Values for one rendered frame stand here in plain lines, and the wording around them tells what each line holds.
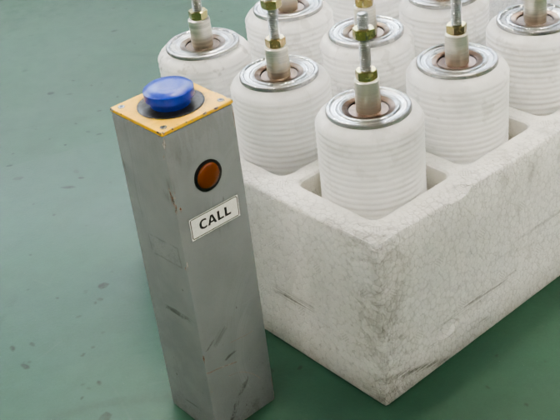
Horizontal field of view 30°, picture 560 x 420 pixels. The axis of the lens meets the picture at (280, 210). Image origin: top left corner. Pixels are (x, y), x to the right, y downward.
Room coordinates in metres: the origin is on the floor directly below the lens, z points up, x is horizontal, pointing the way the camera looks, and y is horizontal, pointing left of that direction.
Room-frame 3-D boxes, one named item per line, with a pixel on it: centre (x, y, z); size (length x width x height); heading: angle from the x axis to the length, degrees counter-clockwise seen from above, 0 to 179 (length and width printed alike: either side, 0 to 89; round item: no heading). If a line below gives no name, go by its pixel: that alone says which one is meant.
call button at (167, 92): (0.74, 0.07, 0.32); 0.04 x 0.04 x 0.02
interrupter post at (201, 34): (1.00, 0.06, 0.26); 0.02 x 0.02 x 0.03
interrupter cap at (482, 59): (0.89, -0.18, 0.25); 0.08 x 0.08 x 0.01
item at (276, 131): (0.91, -0.01, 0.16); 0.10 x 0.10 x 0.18
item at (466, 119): (0.89, -0.18, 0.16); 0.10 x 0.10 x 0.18
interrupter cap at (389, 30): (0.98, -0.11, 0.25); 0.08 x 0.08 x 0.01
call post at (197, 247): (0.74, 0.07, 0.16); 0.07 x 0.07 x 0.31; 38
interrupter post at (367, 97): (0.81, -0.09, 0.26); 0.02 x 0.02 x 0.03
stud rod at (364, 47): (0.81, -0.09, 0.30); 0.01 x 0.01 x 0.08
